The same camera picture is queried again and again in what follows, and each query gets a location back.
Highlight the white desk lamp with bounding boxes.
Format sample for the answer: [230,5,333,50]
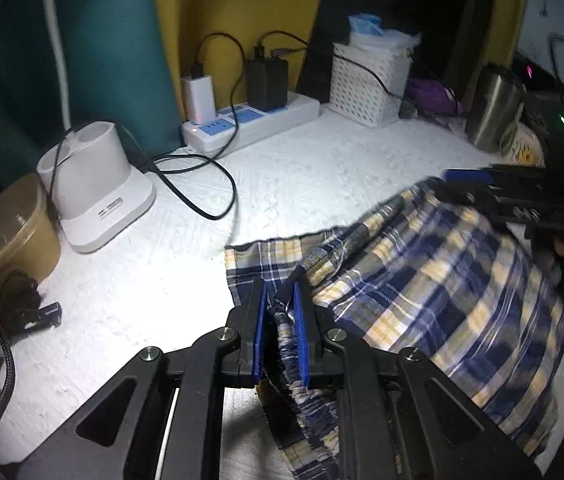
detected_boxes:
[36,0,156,254]

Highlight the white power strip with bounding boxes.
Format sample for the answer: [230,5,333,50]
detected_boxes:
[182,92,321,156]

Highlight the blue plastic bag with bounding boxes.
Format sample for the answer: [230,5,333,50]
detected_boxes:
[348,13,421,51]

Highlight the stainless steel tumbler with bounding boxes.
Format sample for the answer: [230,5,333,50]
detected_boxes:
[465,64,524,153]

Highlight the purple cloth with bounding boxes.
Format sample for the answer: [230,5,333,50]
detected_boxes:
[404,78,465,117]

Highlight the black power adapter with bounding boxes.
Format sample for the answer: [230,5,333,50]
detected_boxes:
[246,46,288,112]

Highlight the cream cartoon mug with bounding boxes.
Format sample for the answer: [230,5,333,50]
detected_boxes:
[498,106,545,167]

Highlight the black router box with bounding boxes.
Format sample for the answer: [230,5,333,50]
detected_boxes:
[512,55,564,166]

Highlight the tan lidded container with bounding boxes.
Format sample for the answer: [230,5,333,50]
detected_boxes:
[0,174,61,288]

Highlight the teal curtain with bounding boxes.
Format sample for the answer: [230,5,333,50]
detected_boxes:
[0,0,182,192]

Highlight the black lamp cable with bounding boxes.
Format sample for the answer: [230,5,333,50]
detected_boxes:
[48,119,240,222]

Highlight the white phone charger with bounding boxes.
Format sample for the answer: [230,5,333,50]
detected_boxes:
[181,76,217,125]

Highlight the white perforated basket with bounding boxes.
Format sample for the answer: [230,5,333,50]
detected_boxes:
[329,44,412,128]

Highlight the black cable bundle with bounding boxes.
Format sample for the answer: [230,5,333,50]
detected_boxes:
[0,268,64,391]

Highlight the yellow curtain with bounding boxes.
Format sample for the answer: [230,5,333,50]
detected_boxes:
[154,0,321,112]

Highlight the blue yellow plaid pants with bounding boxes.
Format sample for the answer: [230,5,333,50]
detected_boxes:
[224,179,564,479]

